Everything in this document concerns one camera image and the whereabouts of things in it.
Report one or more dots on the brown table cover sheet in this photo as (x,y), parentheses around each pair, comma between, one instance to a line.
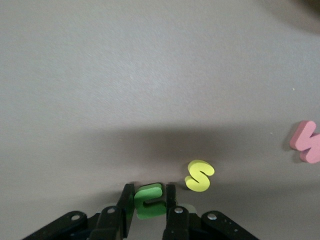
(100,75)

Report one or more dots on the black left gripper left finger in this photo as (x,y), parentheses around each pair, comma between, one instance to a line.
(110,222)

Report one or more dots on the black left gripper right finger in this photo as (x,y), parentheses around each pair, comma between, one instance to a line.
(177,222)

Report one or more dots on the green foam letter n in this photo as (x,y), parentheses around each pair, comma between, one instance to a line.
(150,195)

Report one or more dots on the pink foam letter w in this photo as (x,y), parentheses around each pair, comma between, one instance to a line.
(305,140)

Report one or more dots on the yellow foam letter s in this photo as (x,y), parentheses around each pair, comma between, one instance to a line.
(200,176)

